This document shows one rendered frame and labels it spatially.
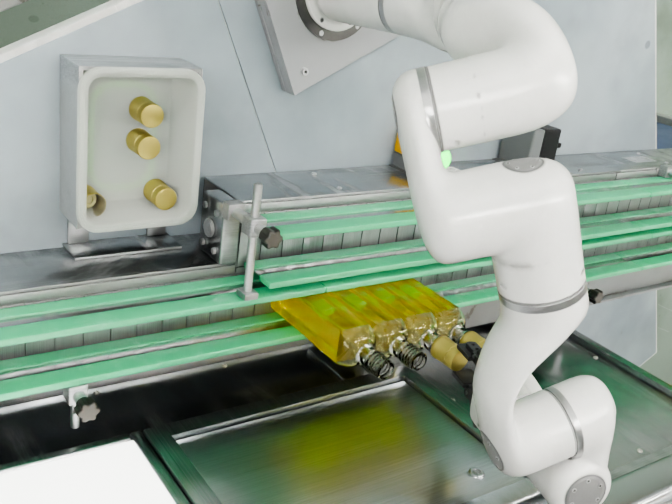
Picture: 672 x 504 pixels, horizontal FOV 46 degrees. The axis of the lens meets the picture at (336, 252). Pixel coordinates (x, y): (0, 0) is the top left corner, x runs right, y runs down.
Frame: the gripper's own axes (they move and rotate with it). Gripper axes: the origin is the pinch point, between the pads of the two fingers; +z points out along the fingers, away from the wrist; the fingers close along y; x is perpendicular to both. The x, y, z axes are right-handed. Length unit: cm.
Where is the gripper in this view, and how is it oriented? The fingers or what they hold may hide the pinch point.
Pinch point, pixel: (469, 365)
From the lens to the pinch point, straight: 112.6
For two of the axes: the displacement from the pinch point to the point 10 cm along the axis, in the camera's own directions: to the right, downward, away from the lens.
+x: -9.5, -0.1, -3.1
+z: -2.9, -3.6, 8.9
